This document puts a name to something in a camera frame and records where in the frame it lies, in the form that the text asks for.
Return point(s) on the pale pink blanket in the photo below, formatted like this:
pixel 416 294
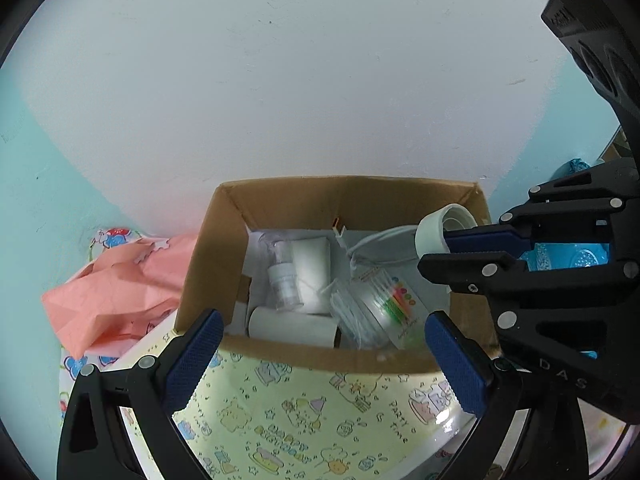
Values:
pixel 605 435

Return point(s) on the round clear labelled container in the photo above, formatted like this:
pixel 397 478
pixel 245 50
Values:
pixel 370 315

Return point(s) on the white tape roll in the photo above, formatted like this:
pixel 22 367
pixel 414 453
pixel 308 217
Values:
pixel 430 232

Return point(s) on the floral printed cloth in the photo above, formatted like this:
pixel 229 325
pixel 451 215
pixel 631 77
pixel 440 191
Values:
pixel 75 365

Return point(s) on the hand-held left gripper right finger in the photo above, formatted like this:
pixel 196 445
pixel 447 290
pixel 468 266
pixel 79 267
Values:
pixel 457 365

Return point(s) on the white soft roll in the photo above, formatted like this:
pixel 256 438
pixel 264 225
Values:
pixel 290 327

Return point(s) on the clear spray bottle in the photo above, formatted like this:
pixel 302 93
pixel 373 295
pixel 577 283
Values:
pixel 285 285

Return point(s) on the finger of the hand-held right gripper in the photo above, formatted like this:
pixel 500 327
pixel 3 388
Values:
pixel 480 240
pixel 465 270

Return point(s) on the yellow cartoon table mat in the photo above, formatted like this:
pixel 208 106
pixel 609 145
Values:
pixel 300 410

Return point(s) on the brown cardboard box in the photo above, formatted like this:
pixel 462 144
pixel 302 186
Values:
pixel 310 360

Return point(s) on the pink crumpled paper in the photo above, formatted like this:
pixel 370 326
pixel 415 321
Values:
pixel 110 295

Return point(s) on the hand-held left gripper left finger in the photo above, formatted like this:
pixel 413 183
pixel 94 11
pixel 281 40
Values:
pixel 195 360

